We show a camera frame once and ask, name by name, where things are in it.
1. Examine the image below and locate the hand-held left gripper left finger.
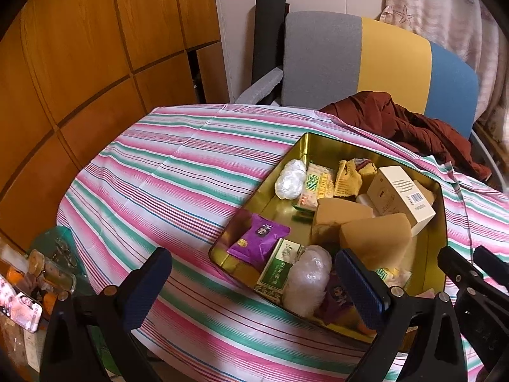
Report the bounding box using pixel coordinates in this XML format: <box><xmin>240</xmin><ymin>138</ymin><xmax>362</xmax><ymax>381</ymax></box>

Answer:
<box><xmin>40</xmin><ymin>247</ymin><xmax>173</xmax><ymax>382</ymax></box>

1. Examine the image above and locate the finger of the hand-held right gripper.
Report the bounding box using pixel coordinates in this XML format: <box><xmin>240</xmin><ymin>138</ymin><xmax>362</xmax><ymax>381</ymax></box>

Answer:
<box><xmin>436</xmin><ymin>246</ymin><xmax>504</xmax><ymax>371</ymax></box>
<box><xmin>473</xmin><ymin>245</ymin><xmax>509</xmax><ymax>287</ymax></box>

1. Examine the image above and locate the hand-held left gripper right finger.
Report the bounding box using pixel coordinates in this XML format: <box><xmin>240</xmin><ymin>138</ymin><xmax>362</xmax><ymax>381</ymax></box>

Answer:
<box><xmin>334</xmin><ymin>248</ymin><xmax>466</xmax><ymax>382</ymax></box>

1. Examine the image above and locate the purple snack packet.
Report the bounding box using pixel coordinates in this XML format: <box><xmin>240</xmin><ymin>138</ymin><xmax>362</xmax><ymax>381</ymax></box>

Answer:
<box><xmin>318</xmin><ymin>272</ymin><xmax>359</xmax><ymax>323</ymax></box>
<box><xmin>227</xmin><ymin>213</ymin><xmax>291</xmax><ymax>273</ymax></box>

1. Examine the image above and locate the long cereal bar packet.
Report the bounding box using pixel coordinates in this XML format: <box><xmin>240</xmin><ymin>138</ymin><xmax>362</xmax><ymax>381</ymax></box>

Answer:
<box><xmin>374</xmin><ymin>266</ymin><xmax>412</xmax><ymax>289</ymax></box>

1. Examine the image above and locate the large white plastic wad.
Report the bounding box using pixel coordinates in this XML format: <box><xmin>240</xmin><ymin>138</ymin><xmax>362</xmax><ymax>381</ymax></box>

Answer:
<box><xmin>283</xmin><ymin>245</ymin><xmax>332</xmax><ymax>319</ymax></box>

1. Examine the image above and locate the beige sponge cake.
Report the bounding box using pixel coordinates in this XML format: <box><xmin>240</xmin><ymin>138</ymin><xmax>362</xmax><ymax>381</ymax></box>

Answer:
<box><xmin>339</xmin><ymin>213</ymin><xmax>412</xmax><ymax>269</ymax></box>
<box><xmin>311</xmin><ymin>198</ymin><xmax>374</xmax><ymax>245</ymax></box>

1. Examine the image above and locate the small green label box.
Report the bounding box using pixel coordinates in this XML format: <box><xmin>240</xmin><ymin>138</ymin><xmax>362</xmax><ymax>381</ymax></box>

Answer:
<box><xmin>254</xmin><ymin>238</ymin><xmax>307</xmax><ymax>303</ymax></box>

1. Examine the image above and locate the cream cardboard box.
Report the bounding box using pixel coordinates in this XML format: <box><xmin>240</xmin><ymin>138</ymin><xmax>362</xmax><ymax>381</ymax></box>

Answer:
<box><xmin>366</xmin><ymin>166</ymin><xmax>437</xmax><ymax>237</ymax></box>

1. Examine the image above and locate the yellow cookie packet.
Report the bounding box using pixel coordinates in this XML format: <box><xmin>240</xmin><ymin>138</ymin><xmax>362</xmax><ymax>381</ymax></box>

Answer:
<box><xmin>333</xmin><ymin>159</ymin><xmax>376</xmax><ymax>200</ymax></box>

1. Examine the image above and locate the green yellow snack packet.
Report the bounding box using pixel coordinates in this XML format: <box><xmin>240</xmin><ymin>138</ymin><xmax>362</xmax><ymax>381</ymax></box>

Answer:
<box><xmin>296</xmin><ymin>162</ymin><xmax>338</xmax><ymax>211</ymax></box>

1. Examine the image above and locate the gold tin box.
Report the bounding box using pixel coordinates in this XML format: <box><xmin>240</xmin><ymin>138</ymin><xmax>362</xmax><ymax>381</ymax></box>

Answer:
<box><xmin>209</xmin><ymin>132</ymin><xmax>448</xmax><ymax>345</ymax></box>

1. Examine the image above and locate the small white plastic wad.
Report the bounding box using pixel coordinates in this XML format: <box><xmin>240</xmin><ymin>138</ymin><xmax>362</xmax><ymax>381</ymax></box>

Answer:
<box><xmin>274</xmin><ymin>159</ymin><xmax>308</xmax><ymax>200</ymax></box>

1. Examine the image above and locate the glass jar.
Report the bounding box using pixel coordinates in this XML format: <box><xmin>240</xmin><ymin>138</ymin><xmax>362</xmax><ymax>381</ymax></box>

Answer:
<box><xmin>27</xmin><ymin>249</ymin><xmax>77</xmax><ymax>293</ymax></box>

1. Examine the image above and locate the striped tablecloth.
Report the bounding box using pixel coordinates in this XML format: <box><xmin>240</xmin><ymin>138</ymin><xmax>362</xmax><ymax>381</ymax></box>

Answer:
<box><xmin>56</xmin><ymin>103</ymin><xmax>509</xmax><ymax>382</ymax></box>

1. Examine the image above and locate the colourful printed packet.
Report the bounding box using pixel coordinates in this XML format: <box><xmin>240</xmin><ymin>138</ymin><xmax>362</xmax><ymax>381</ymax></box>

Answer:
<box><xmin>0</xmin><ymin>274</ymin><xmax>44</xmax><ymax>333</ymax></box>

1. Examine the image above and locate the brown jacket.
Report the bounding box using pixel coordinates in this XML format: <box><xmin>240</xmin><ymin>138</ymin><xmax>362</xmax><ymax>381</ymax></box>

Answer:
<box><xmin>320</xmin><ymin>91</ymin><xmax>492</xmax><ymax>181</ymax></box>

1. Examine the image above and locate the grey yellow blue chair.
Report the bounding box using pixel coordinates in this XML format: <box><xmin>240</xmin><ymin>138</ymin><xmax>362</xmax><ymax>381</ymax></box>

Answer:
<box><xmin>234</xmin><ymin>10</ymin><xmax>502</xmax><ymax>176</ymax></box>

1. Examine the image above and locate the wooden wardrobe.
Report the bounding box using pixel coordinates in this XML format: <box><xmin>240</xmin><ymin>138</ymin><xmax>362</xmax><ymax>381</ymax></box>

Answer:
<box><xmin>0</xmin><ymin>0</ymin><xmax>231</xmax><ymax>251</ymax></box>

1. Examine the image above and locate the patterned beige curtain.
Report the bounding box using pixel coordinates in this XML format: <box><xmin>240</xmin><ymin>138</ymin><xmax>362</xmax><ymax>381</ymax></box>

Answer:
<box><xmin>378</xmin><ymin>0</ymin><xmax>509</xmax><ymax>144</ymax></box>

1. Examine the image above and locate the black rolled mat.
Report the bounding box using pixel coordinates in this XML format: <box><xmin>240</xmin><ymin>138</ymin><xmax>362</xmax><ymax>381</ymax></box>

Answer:
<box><xmin>252</xmin><ymin>0</ymin><xmax>288</xmax><ymax>106</ymax></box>

